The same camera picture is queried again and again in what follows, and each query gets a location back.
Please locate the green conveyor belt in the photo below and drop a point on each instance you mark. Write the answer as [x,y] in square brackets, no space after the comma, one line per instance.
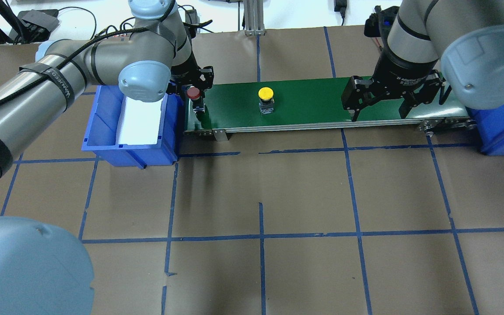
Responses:
[312,105]

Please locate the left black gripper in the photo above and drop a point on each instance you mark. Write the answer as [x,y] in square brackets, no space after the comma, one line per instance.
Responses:
[185,67]

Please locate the white foam pad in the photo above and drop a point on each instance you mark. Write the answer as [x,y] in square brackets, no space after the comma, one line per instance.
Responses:
[139,122]

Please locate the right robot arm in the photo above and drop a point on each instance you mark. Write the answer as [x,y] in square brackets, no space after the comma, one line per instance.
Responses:
[426,43]

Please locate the red push button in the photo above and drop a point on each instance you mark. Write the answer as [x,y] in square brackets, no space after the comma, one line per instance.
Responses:
[195,95]

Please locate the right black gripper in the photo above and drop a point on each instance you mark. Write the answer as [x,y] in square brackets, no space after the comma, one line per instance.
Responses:
[398,72]

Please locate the blue bin with buttons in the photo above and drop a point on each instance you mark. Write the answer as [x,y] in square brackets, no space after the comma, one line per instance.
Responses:
[100,135]

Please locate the aluminium frame post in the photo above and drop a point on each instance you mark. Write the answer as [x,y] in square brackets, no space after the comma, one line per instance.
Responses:
[254,18]

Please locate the blue receiving bin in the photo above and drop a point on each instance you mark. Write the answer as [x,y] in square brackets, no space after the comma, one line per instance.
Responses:
[490,125]

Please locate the yellow push button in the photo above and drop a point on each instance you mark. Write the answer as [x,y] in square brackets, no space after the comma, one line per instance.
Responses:
[266,100]

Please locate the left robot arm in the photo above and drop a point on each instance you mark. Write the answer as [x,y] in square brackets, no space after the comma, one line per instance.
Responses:
[44,269]

